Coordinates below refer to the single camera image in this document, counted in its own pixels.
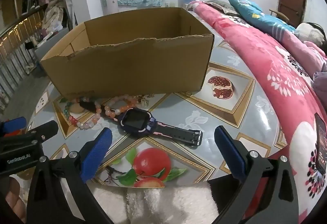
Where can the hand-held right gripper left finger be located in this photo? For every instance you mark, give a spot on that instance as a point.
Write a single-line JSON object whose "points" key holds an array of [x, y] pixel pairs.
{"points": [[98, 152]]}

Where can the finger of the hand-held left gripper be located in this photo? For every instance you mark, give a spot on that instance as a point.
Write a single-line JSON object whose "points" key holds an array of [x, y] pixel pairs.
{"points": [[43, 130], [12, 125]]}

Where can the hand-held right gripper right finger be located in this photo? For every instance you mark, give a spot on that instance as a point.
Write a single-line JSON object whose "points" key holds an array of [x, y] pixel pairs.
{"points": [[230, 152]]}

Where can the black purple smart watch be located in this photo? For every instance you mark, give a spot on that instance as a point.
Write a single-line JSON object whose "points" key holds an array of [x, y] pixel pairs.
{"points": [[135, 120]]}

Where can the brown cardboard box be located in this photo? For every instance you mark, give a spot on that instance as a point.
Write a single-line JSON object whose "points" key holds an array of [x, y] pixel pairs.
{"points": [[132, 65]]}

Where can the person's left hand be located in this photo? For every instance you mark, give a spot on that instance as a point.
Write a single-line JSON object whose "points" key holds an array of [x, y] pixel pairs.
{"points": [[15, 198]]}

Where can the white fluffy cloth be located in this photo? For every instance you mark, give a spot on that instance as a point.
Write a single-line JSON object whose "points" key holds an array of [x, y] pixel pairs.
{"points": [[153, 203]]}

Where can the metal railing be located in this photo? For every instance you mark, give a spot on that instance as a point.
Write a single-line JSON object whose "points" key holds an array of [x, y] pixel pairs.
{"points": [[18, 42]]}

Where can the grey box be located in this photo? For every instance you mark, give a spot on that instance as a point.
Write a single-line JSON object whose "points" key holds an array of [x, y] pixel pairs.
{"points": [[49, 48]]}

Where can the black smartphone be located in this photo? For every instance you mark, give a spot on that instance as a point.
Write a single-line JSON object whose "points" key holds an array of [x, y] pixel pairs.
{"points": [[321, 142]]}

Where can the pink floral blanket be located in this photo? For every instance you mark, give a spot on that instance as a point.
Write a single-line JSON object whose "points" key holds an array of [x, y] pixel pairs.
{"points": [[255, 48]]}

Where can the pile of light clothes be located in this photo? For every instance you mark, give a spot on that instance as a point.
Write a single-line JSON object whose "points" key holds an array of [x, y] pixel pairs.
{"points": [[52, 17]]}

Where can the teal patterned pillow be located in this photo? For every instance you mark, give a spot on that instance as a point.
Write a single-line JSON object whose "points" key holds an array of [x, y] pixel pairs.
{"points": [[260, 18]]}

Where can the white cloth bundle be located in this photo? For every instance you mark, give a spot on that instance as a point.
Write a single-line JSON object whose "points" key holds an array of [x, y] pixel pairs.
{"points": [[310, 32]]}

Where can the wooden chair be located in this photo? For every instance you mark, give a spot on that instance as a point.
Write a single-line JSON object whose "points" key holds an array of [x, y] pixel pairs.
{"points": [[279, 15]]}

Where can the grey lace pillow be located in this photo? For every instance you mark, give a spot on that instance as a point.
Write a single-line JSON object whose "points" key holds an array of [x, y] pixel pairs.
{"points": [[222, 5]]}

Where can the clear water jug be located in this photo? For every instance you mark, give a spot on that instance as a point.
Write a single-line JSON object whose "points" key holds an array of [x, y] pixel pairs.
{"points": [[146, 4]]}

